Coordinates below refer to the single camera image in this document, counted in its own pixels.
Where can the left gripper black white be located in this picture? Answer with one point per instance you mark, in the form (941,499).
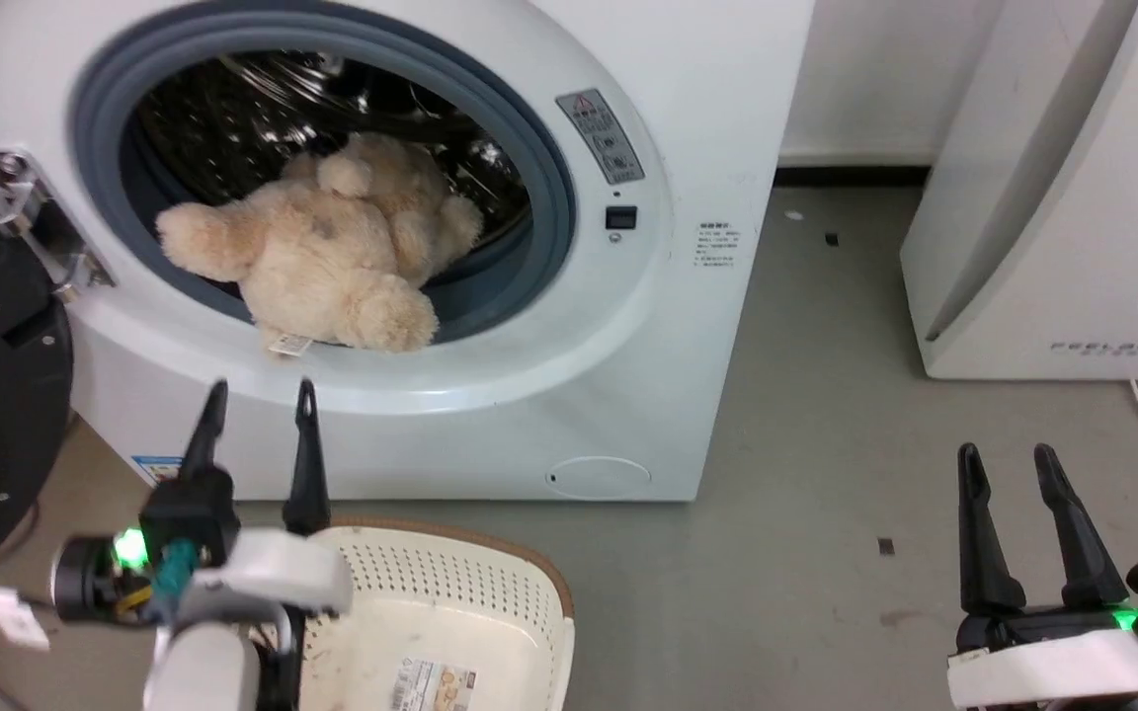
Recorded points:
(263,578)

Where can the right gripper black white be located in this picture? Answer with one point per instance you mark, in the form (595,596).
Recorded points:
(1053,662)

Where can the beige plush teddy bear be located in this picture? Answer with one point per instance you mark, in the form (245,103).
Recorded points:
(322,257)

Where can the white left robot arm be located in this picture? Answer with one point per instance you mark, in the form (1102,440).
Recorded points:
(199,671)

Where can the cream perforated laundry basket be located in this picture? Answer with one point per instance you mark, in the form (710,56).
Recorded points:
(431,602)

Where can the printed sticker in basket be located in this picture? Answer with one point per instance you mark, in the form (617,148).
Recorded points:
(436,686)

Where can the white front-load washing machine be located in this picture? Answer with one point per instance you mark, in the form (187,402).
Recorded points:
(628,375)

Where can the blue energy label sticker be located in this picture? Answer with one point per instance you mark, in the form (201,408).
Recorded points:
(156,468)

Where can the white paper tag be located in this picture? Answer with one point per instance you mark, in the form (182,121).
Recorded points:
(8,614)

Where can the metal door hinge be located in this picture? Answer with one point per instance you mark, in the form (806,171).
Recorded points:
(40,222)

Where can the white air purifier appliance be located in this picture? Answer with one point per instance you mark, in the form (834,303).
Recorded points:
(1063,197)

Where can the round filter cover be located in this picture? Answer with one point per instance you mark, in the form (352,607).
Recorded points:
(599,477)

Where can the black baseboard strip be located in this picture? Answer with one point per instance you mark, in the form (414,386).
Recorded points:
(851,176)

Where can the small printed text label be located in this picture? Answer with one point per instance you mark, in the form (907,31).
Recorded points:
(718,245)

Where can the grey warning sticker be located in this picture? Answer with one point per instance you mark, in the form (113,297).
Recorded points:
(601,136)

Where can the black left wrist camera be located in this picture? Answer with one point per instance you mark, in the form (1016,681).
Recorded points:
(85,578)

